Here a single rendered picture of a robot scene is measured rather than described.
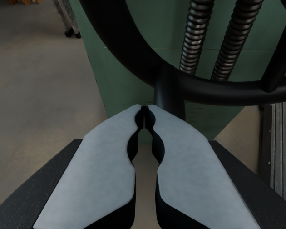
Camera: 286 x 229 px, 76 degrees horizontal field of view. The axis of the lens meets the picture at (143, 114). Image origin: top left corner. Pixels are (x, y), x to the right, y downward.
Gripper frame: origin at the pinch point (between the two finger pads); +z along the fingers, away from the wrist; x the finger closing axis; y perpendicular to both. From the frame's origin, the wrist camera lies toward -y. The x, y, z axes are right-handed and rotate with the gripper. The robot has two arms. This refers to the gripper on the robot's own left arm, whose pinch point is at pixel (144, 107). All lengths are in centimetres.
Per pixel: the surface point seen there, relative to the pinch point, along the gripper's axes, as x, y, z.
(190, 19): 4.8, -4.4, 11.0
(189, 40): 5.1, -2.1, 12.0
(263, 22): 20.9, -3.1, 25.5
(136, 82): -1.4, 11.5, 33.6
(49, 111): -49, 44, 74
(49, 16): -69, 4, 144
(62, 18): -50, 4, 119
